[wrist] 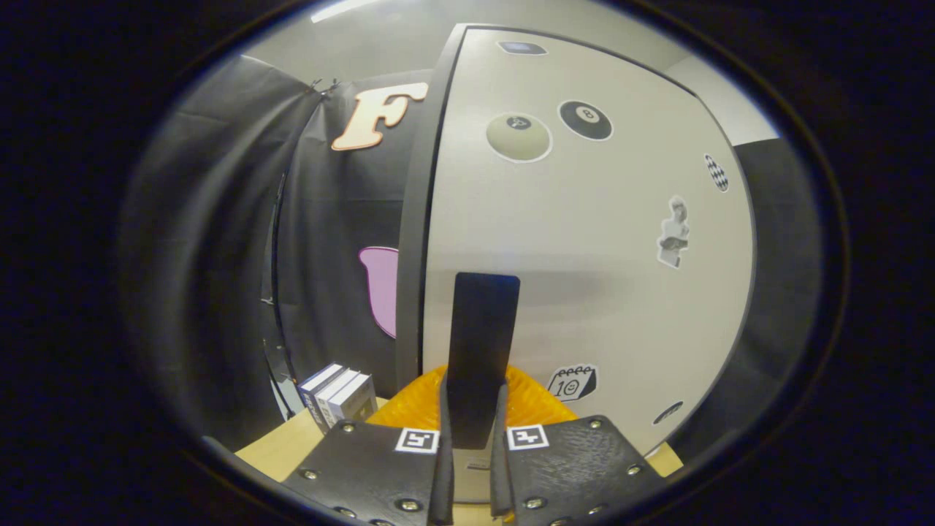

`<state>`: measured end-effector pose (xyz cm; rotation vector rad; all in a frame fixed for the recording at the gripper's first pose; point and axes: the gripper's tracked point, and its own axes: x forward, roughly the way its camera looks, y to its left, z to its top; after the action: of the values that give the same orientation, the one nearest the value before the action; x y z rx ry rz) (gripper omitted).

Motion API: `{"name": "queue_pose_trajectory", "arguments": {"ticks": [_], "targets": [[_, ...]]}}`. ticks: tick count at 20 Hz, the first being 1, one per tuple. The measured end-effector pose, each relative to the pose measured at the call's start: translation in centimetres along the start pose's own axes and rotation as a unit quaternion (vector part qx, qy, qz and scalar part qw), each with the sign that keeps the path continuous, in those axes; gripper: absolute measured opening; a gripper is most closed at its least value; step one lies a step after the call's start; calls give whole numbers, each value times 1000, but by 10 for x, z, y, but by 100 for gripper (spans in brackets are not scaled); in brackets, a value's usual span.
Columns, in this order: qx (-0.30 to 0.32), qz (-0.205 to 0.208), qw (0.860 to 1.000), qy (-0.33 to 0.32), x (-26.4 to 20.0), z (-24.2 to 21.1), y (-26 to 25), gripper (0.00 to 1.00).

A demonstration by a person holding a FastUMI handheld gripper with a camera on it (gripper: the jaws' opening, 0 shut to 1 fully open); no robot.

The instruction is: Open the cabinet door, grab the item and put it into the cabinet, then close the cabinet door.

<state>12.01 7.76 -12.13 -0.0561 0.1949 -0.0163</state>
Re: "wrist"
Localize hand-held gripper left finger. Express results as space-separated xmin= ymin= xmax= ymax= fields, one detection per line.
xmin=281 ymin=365 xmax=457 ymax=526

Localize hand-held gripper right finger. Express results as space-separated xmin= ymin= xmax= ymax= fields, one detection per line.
xmin=489 ymin=364 xmax=669 ymax=526

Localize black door handle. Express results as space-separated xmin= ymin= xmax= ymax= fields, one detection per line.
xmin=446 ymin=272 xmax=522 ymax=451

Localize light grey cabinet door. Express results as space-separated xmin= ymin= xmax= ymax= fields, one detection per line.
xmin=420 ymin=28 xmax=757 ymax=505

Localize white spine book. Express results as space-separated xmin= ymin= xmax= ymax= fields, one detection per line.
xmin=314 ymin=369 xmax=362 ymax=430

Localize dark blue book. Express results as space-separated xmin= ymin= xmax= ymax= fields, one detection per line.
xmin=298 ymin=363 xmax=348 ymax=432

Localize grey cabinet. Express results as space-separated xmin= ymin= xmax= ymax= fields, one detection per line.
xmin=394 ymin=22 xmax=468 ymax=392

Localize black backdrop cloth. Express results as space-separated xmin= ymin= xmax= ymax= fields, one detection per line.
xmin=121 ymin=55 xmax=826 ymax=454

